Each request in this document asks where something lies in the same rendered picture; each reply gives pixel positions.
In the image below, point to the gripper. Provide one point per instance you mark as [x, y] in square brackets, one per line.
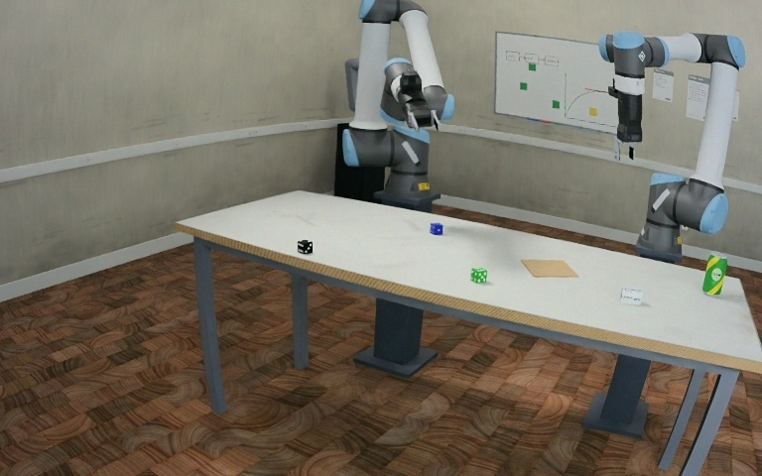
[417, 101]
[630, 116]

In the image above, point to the green die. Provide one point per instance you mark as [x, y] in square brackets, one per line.
[478, 275]

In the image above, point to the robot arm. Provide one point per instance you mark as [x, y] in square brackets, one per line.
[717, 119]
[372, 71]

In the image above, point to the blue die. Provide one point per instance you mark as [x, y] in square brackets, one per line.
[436, 229]

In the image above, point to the tan square mat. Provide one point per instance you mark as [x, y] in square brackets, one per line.
[549, 268]

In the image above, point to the black die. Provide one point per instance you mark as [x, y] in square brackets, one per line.
[305, 247]

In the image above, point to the white paper notice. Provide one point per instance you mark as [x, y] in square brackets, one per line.
[694, 98]
[736, 107]
[662, 86]

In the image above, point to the grey jointed stand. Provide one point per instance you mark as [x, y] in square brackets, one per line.
[351, 83]

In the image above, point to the black cabinet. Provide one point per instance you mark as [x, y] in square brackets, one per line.
[357, 178]

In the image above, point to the whiteboard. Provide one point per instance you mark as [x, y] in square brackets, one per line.
[565, 65]

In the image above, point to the small white box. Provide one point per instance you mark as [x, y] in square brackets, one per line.
[631, 297]

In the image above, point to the green and yellow can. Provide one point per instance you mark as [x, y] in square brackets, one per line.
[714, 273]

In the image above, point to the white table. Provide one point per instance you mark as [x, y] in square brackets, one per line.
[536, 309]

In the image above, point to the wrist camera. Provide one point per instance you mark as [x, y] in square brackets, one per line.
[612, 92]

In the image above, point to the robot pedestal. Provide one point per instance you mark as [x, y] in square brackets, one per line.
[397, 333]
[622, 387]

